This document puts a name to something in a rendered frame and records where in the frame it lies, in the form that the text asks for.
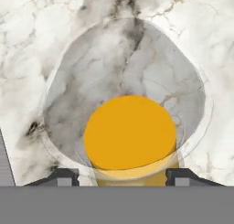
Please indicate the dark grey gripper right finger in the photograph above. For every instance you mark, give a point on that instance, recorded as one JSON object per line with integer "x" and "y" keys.
{"x": 179, "y": 175}

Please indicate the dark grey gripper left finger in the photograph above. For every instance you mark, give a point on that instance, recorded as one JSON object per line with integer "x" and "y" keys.
{"x": 65, "y": 176}

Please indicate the clear glass pitcher orange juice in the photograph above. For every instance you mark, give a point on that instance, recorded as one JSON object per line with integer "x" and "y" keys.
{"x": 130, "y": 133}

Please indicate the grey cabinet panel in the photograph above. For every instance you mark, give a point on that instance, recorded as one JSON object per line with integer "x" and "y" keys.
{"x": 5, "y": 165}

